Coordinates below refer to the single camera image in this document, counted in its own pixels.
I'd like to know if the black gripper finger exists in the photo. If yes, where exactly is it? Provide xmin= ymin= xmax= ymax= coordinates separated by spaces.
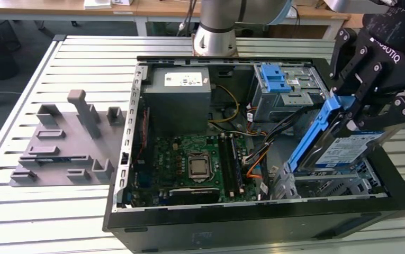
xmin=346 ymin=95 xmax=405 ymax=132
xmin=329 ymin=28 xmax=384 ymax=94

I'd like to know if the hard disk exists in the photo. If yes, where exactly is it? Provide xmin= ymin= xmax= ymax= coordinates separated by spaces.
xmin=286 ymin=94 xmax=389 ymax=174

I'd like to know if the silver disk bay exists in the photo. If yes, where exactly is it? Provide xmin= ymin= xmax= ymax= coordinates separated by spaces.
xmin=282 ymin=158 xmax=384 ymax=199

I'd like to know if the wooden cabinet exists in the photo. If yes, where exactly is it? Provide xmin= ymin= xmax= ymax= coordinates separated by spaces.
xmin=336 ymin=10 xmax=365 ymax=40

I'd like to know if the silver optical drive cage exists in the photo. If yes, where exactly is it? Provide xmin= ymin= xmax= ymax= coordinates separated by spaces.
xmin=252 ymin=63 xmax=333 ymax=125

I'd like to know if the blue plastic drive latch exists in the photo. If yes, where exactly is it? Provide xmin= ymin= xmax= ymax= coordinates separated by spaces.
xmin=260 ymin=65 xmax=296 ymax=93

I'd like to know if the grey power supply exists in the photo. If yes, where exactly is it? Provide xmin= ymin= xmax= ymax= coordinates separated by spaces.
xmin=141 ymin=66 xmax=213 ymax=137

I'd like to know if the black RAM stick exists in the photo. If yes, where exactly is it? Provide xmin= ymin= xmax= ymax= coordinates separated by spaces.
xmin=218 ymin=134 xmax=236 ymax=197

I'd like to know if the CPU socket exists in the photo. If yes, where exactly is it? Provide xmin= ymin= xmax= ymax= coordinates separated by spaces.
xmin=186 ymin=152 xmax=213 ymax=183

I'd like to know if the silver CPU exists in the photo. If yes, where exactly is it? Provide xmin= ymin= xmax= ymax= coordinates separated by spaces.
xmin=189 ymin=158 xmax=209 ymax=175

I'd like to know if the green motherboard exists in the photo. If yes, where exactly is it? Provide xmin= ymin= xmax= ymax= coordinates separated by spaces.
xmin=131 ymin=133 xmax=260 ymax=207

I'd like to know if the black graphics card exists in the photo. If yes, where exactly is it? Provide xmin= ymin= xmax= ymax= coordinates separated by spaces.
xmin=166 ymin=186 xmax=222 ymax=206

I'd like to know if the black open PC case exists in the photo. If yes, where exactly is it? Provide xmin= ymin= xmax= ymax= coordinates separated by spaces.
xmin=102 ymin=55 xmax=405 ymax=253

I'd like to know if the white box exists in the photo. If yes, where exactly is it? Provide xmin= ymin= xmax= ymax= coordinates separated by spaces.
xmin=83 ymin=0 xmax=114 ymax=10

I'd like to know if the wooden desk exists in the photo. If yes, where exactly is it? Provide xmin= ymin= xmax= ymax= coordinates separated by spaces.
xmin=0 ymin=0 xmax=352 ymax=40

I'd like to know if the grey parts rack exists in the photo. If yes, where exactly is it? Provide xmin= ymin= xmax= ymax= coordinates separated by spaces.
xmin=8 ymin=89 xmax=130 ymax=188

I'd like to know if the thin dark RAM stick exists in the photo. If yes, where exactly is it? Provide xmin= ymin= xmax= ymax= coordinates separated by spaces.
xmin=34 ymin=156 xmax=87 ymax=162

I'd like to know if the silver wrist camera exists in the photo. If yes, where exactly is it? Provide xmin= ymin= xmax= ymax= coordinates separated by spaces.
xmin=324 ymin=0 xmax=391 ymax=14

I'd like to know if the black cable bundle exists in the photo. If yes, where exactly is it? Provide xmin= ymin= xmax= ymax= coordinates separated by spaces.
xmin=242 ymin=105 xmax=325 ymax=166

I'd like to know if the red wire with white label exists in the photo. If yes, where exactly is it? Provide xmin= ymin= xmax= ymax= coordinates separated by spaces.
xmin=245 ymin=104 xmax=260 ymax=122

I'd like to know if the yellow wire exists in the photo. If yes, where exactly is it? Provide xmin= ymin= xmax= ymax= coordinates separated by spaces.
xmin=208 ymin=84 xmax=241 ymax=124

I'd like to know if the orange wire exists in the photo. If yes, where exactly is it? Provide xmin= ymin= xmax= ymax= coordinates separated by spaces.
xmin=246 ymin=158 xmax=264 ymax=182

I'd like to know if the red and black fan wire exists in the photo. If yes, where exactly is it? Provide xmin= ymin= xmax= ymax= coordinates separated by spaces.
xmin=131 ymin=110 xmax=149 ymax=162

